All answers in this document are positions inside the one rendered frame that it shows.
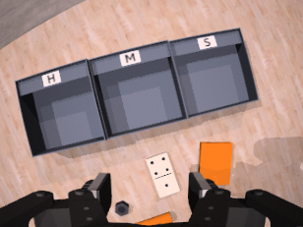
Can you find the dark grey three-compartment bin rack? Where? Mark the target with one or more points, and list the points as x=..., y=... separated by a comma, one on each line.
x=135, y=98

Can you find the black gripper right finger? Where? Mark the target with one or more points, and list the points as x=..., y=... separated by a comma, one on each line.
x=213, y=207

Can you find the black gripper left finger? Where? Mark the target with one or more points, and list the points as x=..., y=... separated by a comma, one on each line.
x=49, y=212

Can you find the white domino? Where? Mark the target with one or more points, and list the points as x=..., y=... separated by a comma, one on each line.
x=162, y=174

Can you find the dark grey hex nut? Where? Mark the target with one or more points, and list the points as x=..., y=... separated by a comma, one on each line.
x=121, y=208

